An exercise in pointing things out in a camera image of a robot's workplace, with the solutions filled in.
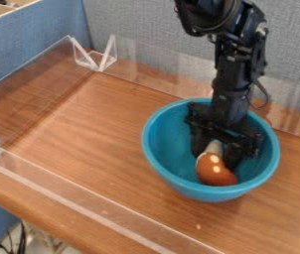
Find clear acrylic left barrier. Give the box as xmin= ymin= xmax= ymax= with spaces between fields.
xmin=0 ymin=36 xmax=93 ymax=146

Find clear acrylic back barrier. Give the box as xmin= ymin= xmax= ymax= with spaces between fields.
xmin=105 ymin=35 xmax=300 ymax=137

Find clear acrylic barrier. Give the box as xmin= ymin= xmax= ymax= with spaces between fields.
xmin=105 ymin=35 xmax=300 ymax=137
xmin=0 ymin=36 xmax=93 ymax=146
xmin=0 ymin=146 xmax=225 ymax=254

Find blue plastic bowl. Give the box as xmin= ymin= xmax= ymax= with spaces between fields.
xmin=142 ymin=98 xmax=280 ymax=202

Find black cables under table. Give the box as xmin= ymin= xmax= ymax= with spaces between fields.
xmin=0 ymin=220 xmax=30 ymax=254

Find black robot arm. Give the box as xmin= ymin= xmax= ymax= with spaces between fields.
xmin=174 ymin=0 xmax=268 ymax=169

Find clear acrylic corner bracket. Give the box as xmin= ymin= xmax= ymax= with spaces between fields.
xmin=70 ymin=35 xmax=118 ymax=72

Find clear acrylic front barrier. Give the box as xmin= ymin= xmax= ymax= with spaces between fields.
xmin=0 ymin=146 xmax=225 ymax=254

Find brown white toy mushroom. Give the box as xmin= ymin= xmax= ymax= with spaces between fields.
xmin=196 ymin=140 xmax=237 ymax=187

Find blue partition panel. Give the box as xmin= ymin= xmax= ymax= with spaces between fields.
xmin=0 ymin=0 xmax=91 ymax=80

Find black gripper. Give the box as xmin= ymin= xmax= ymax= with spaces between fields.
xmin=185 ymin=102 xmax=263 ymax=171

